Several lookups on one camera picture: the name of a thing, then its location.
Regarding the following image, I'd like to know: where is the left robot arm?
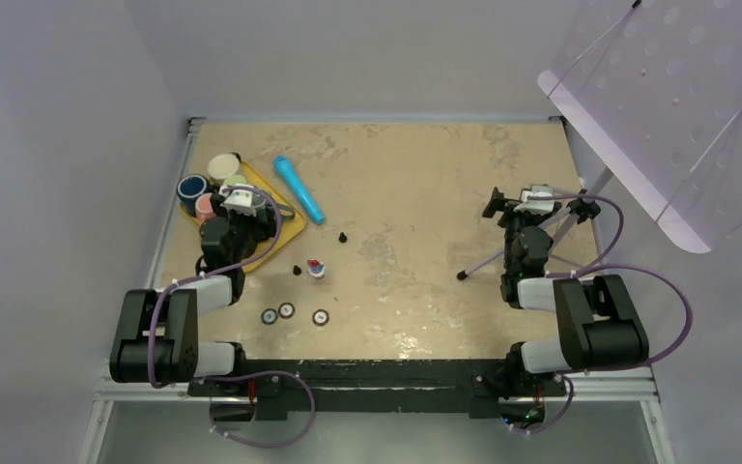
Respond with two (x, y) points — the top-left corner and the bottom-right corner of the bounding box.
(108, 186), (283, 395)

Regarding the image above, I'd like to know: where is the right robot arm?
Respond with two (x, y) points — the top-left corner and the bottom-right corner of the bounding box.
(482, 186), (649, 393)

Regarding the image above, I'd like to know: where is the light green mug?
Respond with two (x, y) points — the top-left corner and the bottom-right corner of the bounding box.
(220, 174), (248, 189)

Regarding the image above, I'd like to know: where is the pink mug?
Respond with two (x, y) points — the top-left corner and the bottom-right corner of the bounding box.
(195, 192), (215, 225)

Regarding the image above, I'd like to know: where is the cream white mug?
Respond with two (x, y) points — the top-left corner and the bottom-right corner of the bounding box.
(207, 152), (242, 186)

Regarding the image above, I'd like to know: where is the dark blue mug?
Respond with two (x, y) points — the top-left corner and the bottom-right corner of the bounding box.
(176, 174), (211, 210)

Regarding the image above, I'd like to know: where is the yellow tray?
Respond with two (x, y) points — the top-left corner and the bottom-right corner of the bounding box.
(176, 154), (307, 274)

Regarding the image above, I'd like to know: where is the blue plastic tube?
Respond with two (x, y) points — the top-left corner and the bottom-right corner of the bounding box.
(273, 155), (326, 225)

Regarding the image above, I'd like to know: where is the right round token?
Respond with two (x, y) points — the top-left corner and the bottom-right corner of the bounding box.
(312, 309), (330, 327)

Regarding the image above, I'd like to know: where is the black base bar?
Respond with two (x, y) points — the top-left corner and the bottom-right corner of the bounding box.
(188, 359), (566, 421)

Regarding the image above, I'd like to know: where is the translucent perforated panel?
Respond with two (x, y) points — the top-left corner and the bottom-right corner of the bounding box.
(537, 1), (742, 254)

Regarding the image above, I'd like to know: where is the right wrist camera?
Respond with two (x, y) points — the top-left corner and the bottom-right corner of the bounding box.
(514, 185), (557, 216)

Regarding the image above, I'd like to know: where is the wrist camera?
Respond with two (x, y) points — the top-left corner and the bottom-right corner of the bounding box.
(514, 185), (557, 216)
(222, 184), (267, 217)

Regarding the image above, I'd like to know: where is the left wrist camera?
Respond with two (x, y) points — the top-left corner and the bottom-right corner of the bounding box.
(222, 184), (267, 217)

